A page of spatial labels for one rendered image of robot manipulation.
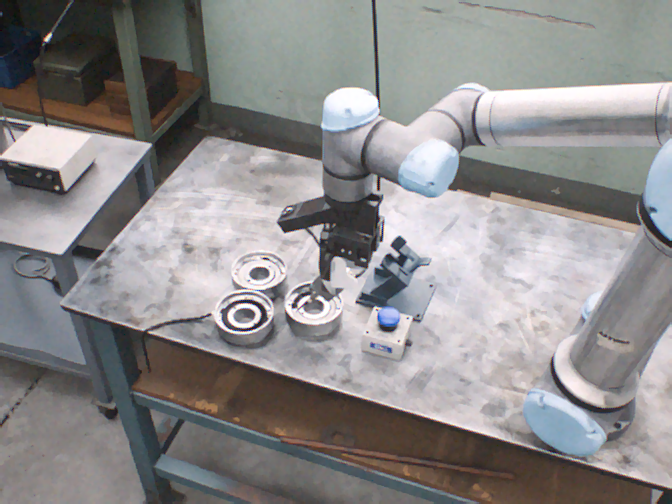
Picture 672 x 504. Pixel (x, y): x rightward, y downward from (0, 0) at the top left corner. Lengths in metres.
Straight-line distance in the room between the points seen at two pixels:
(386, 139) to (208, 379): 0.79
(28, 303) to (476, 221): 1.36
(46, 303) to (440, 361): 1.36
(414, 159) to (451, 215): 0.65
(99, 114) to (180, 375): 1.64
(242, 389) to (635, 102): 0.99
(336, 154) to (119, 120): 2.04
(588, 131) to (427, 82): 1.94
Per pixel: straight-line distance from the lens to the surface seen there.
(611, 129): 0.94
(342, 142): 0.99
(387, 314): 1.25
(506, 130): 1.00
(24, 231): 1.83
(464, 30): 2.73
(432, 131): 0.98
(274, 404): 1.53
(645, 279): 0.85
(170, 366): 1.62
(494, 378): 1.29
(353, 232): 1.10
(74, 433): 2.26
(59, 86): 3.13
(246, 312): 1.34
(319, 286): 1.23
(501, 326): 1.37
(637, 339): 0.92
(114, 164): 1.97
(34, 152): 1.93
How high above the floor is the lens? 1.79
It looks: 42 degrees down
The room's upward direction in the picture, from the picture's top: 2 degrees clockwise
